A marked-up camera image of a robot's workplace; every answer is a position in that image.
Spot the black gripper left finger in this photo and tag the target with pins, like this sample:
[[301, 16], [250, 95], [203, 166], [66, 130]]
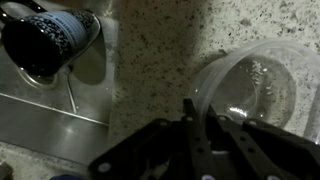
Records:
[[160, 150]]

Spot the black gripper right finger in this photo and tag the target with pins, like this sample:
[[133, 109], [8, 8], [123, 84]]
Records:
[[266, 150]]

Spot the clear glass bowl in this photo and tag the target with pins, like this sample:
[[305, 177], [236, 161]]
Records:
[[213, 76]]

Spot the stainless steel sink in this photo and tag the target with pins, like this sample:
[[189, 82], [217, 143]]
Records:
[[50, 133]]

